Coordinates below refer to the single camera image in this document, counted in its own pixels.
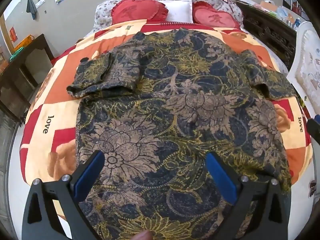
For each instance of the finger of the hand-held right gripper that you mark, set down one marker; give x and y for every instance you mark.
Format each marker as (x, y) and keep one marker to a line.
(315, 130)

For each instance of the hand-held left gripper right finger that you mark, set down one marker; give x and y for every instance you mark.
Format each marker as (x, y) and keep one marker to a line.
(222, 177)

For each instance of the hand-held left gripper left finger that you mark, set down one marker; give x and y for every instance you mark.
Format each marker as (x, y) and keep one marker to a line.
(88, 177)

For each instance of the dark floral short-sleeved shirt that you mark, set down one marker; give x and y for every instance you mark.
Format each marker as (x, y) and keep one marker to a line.
(175, 105)

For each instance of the person's left hand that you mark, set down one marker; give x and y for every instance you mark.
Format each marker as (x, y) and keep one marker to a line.
(144, 236)

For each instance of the white ornate chair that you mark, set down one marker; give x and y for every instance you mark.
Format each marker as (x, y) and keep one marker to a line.
(307, 67)

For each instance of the red orange cream patchwork blanket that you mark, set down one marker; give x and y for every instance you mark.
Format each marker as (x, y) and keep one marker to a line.
(62, 85)

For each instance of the dark carved wooden cabinet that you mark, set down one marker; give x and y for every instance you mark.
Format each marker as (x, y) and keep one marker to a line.
(270, 35)

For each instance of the dark wooden side table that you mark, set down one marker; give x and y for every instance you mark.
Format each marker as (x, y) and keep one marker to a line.
(15, 80)

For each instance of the orange paper packet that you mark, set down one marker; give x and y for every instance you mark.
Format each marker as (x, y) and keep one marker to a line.
(268, 5)

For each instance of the green bundle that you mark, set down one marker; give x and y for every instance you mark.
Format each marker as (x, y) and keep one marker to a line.
(16, 56)

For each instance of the orange box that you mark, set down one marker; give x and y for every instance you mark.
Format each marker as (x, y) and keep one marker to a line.
(23, 43)

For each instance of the red heart pillow pink centre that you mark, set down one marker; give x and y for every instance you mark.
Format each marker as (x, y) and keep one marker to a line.
(215, 17)

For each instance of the white pillow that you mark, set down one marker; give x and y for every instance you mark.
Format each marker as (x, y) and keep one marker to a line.
(178, 11)

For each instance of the plain red heart pillow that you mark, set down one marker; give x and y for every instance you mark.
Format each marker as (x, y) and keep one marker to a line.
(135, 11)

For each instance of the dark hanging cloth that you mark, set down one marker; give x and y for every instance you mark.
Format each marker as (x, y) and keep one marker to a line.
(31, 6)

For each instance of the red wall sticker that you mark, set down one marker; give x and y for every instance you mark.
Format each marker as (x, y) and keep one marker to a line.
(13, 34)

